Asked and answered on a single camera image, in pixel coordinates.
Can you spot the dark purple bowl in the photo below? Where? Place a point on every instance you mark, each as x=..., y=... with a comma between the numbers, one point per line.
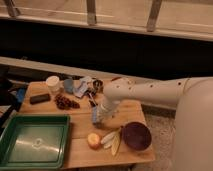
x=136, y=136

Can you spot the blue object at table edge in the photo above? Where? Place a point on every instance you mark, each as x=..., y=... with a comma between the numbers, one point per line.
x=20, y=94

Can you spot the light blue white packet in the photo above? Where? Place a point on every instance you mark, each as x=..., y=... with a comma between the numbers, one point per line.
x=80, y=89

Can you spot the black rectangular block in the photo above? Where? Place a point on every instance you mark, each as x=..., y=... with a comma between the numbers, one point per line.
x=40, y=98

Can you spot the brown pine cone cluster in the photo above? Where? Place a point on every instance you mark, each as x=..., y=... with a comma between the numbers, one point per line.
x=65, y=103

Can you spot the blue sponge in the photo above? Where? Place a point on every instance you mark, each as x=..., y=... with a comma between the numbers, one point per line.
x=94, y=117

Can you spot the yellow orange fruit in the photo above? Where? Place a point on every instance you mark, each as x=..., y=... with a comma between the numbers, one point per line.
x=94, y=140

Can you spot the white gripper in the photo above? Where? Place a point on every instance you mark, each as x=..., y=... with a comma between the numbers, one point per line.
x=106, y=108

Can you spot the orange black handled tool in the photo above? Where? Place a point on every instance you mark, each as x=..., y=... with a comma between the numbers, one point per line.
x=92, y=101

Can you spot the blue grey cup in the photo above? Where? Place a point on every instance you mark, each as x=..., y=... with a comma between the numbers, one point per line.
x=68, y=85

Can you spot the white plastic cup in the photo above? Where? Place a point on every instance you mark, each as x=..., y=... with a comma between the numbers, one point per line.
x=53, y=84

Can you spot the small metal cup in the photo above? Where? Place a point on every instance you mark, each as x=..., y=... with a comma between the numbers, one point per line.
x=98, y=85

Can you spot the green plastic tray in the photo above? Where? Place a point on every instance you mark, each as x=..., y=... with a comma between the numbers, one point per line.
x=31, y=142

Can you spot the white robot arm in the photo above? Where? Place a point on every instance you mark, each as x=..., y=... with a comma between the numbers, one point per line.
x=192, y=98

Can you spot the orange bowl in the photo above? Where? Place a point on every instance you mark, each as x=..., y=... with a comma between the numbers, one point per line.
x=116, y=78

